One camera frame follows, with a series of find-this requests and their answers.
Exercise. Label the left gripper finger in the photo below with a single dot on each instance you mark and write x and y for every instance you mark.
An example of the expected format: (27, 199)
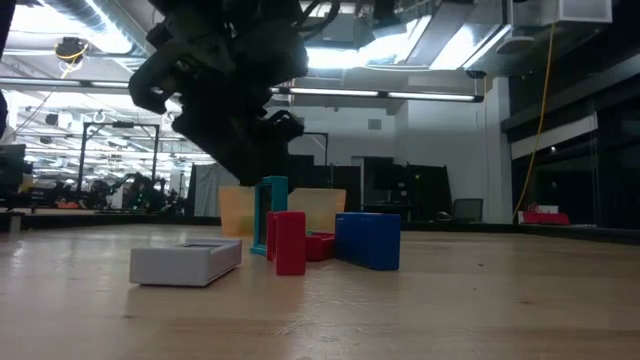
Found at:
(230, 145)
(285, 130)

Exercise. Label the teal rectangular frame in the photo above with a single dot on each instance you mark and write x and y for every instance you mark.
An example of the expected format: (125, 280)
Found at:
(280, 195)

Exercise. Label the long red block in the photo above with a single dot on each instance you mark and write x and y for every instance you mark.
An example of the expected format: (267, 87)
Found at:
(291, 245)

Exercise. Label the small red box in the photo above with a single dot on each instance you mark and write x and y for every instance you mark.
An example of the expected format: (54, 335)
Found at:
(320, 248)

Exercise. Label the white digital clock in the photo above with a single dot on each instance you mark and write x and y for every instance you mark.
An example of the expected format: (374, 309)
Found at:
(175, 267)

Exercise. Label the blue block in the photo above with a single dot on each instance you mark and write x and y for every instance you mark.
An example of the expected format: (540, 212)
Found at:
(367, 241)

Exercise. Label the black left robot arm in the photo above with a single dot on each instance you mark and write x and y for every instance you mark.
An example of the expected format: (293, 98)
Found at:
(200, 5)

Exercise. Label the grey curtain panel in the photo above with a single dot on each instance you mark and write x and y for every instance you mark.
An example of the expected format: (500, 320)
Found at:
(205, 195)

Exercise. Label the orange translucent bin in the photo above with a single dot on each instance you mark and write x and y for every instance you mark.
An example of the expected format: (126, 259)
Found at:
(320, 210)

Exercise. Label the person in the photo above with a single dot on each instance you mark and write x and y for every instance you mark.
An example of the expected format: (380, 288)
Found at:
(147, 192)

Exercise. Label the black partition panels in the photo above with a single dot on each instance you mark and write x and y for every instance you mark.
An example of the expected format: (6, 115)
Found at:
(425, 185)

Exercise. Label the linear ceiling light bar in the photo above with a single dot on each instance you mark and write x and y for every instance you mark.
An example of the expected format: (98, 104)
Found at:
(435, 96)

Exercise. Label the black ceiling device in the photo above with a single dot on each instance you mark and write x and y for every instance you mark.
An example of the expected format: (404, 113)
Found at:
(70, 48)

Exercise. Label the black monitor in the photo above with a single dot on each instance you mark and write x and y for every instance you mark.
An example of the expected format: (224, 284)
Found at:
(11, 167)

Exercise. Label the red storage box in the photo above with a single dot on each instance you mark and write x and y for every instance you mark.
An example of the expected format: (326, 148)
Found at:
(545, 218)

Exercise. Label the white ceiling air unit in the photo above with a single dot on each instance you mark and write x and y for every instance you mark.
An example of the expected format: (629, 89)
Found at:
(575, 10)

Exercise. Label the black rig frame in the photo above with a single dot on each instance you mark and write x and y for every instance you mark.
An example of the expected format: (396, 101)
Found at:
(120, 124)
(315, 133)

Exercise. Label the grey wall vent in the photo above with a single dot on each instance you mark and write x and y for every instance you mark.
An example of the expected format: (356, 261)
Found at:
(374, 124)

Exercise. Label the black security camera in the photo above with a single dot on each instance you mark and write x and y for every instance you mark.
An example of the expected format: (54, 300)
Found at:
(475, 74)

